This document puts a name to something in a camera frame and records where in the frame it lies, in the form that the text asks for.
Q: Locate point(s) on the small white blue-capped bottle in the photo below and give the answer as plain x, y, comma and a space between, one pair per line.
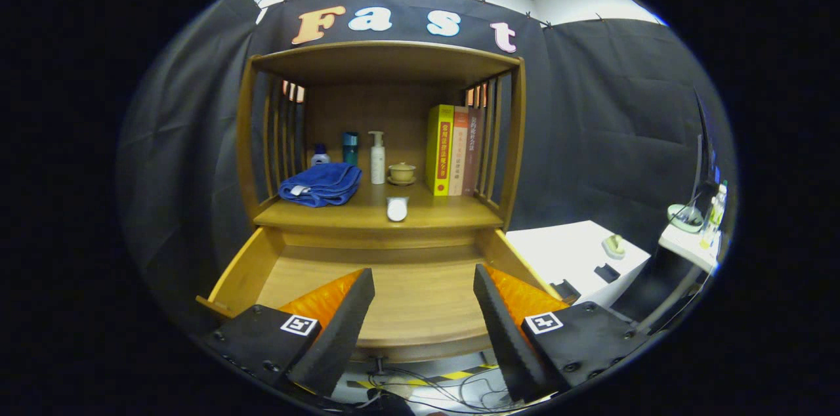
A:
319, 155

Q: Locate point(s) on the white pump bottle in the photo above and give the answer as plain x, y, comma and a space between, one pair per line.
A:
377, 160

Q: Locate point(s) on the yellow book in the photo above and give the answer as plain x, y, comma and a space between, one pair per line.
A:
440, 150

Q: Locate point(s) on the white side table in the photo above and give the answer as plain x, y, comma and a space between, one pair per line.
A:
689, 245

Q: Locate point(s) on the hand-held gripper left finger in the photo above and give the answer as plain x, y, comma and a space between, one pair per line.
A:
344, 331

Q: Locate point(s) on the wooden drawer with black knob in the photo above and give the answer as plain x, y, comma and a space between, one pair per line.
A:
420, 298

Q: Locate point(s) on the dark red book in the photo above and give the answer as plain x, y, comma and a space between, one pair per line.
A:
472, 150

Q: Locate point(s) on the white tube with green end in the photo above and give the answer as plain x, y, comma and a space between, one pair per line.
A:
397, 208

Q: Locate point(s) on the wooden cabinet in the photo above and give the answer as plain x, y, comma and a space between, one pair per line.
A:
387, 62

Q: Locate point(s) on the teal bottle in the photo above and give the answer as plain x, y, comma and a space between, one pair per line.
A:
350, 148

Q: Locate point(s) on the white side cabinet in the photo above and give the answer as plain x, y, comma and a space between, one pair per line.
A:
558, 252

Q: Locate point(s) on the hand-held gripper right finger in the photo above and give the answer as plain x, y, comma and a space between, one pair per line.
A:
508, 337

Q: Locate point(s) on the beige lidded tea cup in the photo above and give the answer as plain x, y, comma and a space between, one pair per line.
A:
401, 173

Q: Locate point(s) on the wooden countertop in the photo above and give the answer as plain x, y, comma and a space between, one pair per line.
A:
354, 212

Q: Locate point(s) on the black upright panel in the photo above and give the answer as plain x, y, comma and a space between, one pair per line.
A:
703, 134

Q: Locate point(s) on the yellow black floor tape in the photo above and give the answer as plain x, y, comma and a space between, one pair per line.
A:
426, 378

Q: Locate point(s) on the round pale green bowl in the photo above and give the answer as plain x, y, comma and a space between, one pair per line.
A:
686, 216

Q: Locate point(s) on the clear bottle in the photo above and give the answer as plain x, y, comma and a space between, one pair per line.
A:
716, 206

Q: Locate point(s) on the beige orange book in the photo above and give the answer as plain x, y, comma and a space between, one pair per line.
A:
459, 150

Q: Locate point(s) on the pale green tape dispenser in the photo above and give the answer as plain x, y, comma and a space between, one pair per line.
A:
613, 245

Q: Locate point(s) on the blue folded towel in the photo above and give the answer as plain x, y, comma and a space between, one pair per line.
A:
321, 184

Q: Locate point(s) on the black rectangular object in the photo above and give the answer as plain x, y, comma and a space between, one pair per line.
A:
607, 271
566, 289

